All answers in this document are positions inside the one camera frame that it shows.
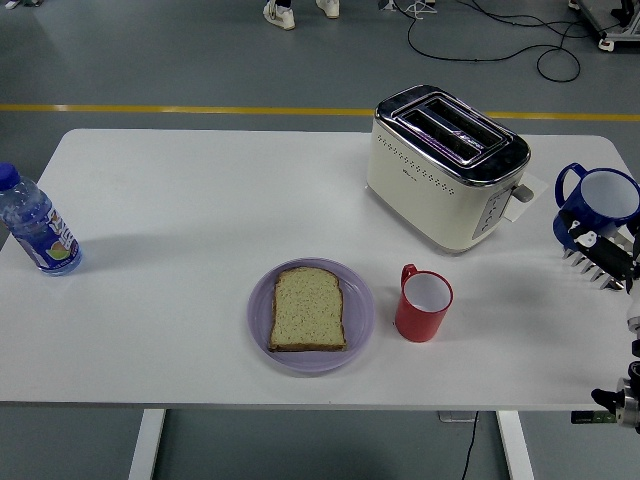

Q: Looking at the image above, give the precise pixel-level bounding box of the white table leg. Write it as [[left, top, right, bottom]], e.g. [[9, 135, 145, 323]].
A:
[[127, 408, 167, 480], [495, 409, 536, 480]]

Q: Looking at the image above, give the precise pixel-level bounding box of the black floor cable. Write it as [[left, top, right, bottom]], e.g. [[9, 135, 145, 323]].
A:
[[407, 0, 621, 83]]

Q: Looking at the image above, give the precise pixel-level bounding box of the white wire floor stand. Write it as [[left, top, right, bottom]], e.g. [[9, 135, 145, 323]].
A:
[[402, 0, 436, 21]]

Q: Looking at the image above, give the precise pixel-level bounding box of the blue cup white inside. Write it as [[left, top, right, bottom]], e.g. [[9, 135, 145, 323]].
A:
[[552, 162, 640, 251]]

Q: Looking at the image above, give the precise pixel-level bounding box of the clear water bottle blue cap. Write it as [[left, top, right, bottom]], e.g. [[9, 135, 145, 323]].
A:
[[0, 161, 84, 277]]

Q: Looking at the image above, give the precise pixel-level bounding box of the cream chrome two-slot toaster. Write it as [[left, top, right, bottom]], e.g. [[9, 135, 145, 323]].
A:
[[365, 84, 535, 257]]

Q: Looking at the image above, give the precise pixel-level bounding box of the red cup white inside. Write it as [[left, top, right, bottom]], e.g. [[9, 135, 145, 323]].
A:
[[394, 263, 455, 343]]

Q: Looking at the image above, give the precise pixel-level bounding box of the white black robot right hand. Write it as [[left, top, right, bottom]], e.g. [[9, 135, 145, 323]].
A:
[[557, 208, 640, 330]]

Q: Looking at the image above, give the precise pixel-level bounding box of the purple round plate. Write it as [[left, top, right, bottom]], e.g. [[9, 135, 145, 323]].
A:
[[247, 256, 377, 378]]

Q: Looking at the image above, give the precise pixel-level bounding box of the silver metal toast rack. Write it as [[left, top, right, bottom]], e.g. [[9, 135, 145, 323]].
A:
[[561, 234, 630, 292]]

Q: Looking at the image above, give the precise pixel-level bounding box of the thin black hanging cable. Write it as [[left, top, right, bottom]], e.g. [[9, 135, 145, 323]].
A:
[[459, 410, 480, 480]]

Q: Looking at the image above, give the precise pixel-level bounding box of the slice of toast bread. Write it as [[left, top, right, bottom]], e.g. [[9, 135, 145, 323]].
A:
[[268, 266, 349, 353]]

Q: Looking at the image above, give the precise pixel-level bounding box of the white paper sheet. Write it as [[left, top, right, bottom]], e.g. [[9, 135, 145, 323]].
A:
[[503, 172, 550, 224]]

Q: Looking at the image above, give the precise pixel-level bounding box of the black desk control panel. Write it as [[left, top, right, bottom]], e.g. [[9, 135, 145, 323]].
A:
[[570, 410, 619, 425]]

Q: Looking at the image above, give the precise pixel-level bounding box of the grey wheeled equipment frame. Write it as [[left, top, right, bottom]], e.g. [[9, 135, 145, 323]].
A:
[[567, 0, 640, 51]]

